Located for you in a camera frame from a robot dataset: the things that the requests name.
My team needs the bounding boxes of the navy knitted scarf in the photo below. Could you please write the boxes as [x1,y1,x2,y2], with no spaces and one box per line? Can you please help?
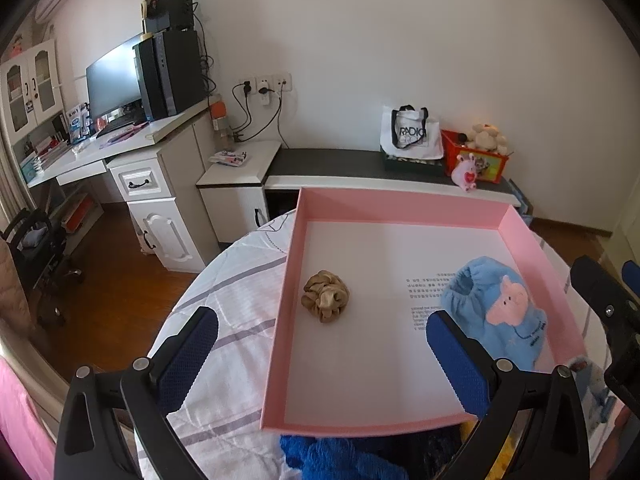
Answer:
[350,422,468,480]

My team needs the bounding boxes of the red storage box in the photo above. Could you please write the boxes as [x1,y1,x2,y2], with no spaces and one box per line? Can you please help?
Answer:
[440,129,510,185]

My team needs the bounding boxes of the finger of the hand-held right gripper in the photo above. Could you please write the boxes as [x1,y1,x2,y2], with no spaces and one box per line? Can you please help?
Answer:
[622,259,640,307]
[570,255,640,401]

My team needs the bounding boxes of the bright blue knitted scarf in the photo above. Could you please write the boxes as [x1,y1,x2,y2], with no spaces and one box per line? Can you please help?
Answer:
[279,434,408,480]

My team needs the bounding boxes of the white desk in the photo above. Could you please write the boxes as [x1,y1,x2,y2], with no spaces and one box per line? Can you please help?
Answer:
[20,95,223,273]

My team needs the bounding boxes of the black speaker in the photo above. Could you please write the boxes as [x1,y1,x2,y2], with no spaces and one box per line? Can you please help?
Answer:
[141,0,195,33]

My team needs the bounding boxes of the black keyboard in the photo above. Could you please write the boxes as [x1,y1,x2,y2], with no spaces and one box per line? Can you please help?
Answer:
[95,110,147,138]

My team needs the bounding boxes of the pink shallow box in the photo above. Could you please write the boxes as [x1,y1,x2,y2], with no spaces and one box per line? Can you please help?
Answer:
[260,187,587,435]

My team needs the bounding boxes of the pink rabbit plush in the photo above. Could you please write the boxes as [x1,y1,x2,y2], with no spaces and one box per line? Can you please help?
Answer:
[451,152,478,193]

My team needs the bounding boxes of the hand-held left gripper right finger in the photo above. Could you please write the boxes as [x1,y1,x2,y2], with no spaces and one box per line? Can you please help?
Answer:
[426,309,592,480]

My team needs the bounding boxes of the white low cabinet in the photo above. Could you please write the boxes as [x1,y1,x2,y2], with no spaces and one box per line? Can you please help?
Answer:
[196,140,283,256]

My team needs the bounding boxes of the black power cable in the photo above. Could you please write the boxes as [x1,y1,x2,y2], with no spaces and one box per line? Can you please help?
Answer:
[231,82,256,138]

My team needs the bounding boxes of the stack of books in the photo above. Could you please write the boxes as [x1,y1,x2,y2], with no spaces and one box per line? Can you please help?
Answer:
[20,135,71,181]

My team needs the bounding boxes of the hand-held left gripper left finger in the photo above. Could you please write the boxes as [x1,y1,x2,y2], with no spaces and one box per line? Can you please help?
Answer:
[54,305,221,480]

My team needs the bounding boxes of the beige satin scrunchie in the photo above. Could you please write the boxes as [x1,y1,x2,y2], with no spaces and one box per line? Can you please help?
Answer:
[301,270,350,323]

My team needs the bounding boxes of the black-topped low bench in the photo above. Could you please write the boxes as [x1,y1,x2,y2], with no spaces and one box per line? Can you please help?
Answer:
[265,149,516,206]

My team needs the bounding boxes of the black office chair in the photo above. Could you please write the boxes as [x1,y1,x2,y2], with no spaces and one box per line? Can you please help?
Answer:
[0,207,83,328]

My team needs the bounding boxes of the white plaid quilt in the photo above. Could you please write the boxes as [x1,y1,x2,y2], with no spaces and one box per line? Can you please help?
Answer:
[134,207,640,480]

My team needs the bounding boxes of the beige plush toy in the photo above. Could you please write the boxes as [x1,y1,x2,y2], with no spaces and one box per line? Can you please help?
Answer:
[460,122,508,153]

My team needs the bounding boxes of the orange-capped bottle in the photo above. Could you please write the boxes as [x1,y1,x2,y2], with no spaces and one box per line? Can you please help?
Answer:
[210,101,231,146]

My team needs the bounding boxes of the black computer tower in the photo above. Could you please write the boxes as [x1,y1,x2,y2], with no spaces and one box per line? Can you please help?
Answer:
[132,29,208,122]

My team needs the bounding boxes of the blue and white carton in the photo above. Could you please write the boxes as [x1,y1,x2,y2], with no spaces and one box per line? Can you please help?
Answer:
[65,105,93,143]

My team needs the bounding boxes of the white tote bag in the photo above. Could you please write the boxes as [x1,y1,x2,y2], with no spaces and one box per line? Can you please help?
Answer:
[380,105,445,153]

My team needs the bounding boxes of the blue boxes beside bench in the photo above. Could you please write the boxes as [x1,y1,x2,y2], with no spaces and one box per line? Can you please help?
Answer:
[510,177,535,226]

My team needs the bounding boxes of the pink printed packet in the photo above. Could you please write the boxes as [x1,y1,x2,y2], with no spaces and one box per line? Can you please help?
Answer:
[209,150,249,166]

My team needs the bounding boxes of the white glass-door cabinet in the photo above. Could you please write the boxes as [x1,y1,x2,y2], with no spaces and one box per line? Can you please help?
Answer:
[0,39,66,133]

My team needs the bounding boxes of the black computer monitor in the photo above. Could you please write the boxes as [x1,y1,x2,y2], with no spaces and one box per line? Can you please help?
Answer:
[86,32,146,122]

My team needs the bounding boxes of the blue pig hair cap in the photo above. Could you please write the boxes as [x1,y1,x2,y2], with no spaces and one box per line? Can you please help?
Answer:
[440,256,548,372]

